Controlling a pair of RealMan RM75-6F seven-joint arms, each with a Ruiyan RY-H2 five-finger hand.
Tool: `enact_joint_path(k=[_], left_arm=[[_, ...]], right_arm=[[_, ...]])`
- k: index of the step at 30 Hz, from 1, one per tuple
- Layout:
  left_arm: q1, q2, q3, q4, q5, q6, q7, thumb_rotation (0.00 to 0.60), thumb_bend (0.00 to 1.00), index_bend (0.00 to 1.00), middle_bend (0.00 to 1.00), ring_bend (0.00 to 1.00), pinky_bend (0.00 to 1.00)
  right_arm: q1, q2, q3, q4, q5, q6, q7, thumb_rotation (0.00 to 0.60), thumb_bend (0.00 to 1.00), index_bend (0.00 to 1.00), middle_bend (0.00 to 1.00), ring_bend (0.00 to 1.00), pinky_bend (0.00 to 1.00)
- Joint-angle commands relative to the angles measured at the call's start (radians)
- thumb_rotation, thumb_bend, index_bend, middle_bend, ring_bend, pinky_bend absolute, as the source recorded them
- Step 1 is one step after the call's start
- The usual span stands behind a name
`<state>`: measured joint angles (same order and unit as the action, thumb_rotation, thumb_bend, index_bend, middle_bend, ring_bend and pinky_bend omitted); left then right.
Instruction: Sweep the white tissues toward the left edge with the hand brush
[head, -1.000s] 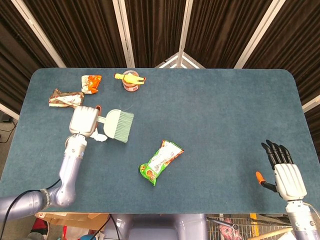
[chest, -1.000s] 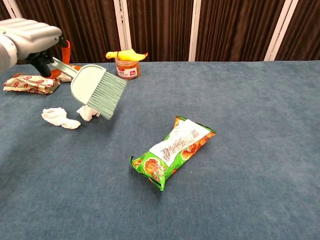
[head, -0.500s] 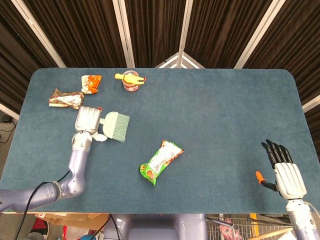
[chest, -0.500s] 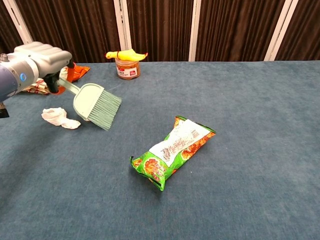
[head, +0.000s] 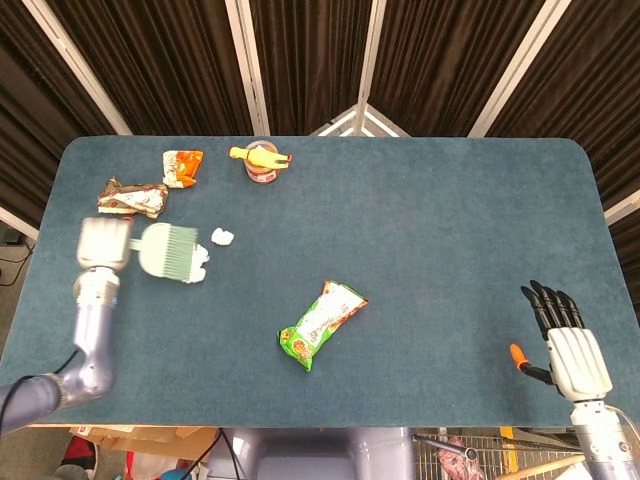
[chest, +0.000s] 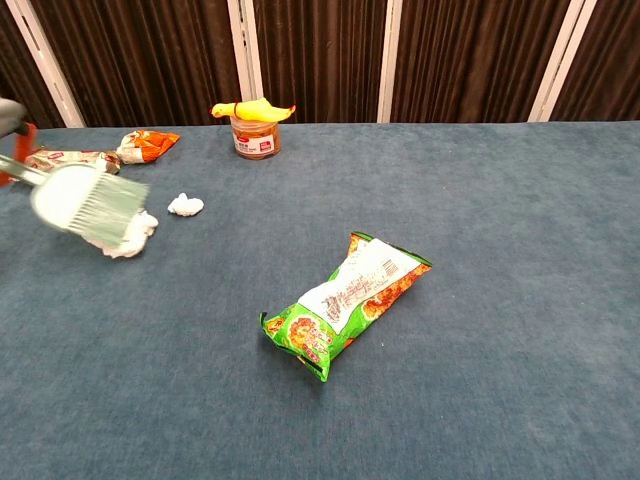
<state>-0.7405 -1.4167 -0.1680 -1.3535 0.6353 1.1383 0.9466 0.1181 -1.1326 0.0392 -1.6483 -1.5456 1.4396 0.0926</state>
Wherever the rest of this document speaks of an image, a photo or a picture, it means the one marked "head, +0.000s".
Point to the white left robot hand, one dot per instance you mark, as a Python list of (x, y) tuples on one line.
[(102, 245)]

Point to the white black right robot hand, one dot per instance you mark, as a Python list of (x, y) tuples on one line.
[(575, 360)]

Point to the mint green hand brush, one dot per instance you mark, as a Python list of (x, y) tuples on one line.
[(162, 250)]

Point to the white paper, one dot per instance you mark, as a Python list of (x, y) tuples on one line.
[(202, 253)]

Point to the white irregular chunk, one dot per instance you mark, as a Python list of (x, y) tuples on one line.
[(222, 236)]

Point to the lavender right robot arm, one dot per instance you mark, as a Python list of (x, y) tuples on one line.
[(605, 440)]

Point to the lavender left robot arm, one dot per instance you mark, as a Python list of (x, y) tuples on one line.
[(92, 335)]

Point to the brown gold snack wrapper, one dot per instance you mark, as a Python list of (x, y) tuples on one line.
[(132, 200)]

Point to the orange white snack wrapper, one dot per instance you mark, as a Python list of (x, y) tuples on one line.
[(181, 167)]

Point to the wooden stick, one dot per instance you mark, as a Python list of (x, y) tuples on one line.
[(545, 467)]

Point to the yellow rubber chicken toy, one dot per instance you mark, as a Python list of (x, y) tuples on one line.
[(262, 157)]

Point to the brown cardboard box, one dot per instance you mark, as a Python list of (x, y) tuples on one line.
[(145, 440)]

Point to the blue felt table cover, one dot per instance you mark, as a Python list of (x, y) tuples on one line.
[(425, 225)]

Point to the green snack bag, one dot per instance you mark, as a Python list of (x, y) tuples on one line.
[(320, 327)]

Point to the dark brown curtain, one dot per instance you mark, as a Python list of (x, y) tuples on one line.
[(310, 55)]

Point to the lavender robot torso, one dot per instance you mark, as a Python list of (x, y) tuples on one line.
[(310, 455)]

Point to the white metal frame post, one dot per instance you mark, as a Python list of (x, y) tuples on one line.
[(247, 65), (622, 206), (370, 55), (17, 222), (75, 65), (520, 65)]

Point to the white frame floor foot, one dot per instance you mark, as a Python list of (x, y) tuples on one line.
[(372, 122)]

